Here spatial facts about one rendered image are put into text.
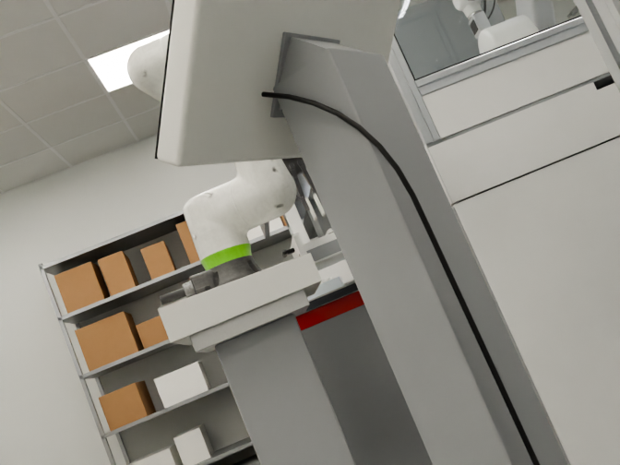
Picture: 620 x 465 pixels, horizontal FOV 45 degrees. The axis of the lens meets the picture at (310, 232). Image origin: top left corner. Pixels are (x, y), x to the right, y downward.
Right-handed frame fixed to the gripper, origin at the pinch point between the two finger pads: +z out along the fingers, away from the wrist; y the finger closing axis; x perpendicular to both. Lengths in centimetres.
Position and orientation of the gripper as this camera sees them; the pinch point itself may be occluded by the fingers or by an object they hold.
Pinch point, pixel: (315, 207)
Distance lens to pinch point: 221.2
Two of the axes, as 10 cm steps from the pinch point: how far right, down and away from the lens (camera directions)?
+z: 4.2, 9.0, -1.4
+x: 0.4, -1.8, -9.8
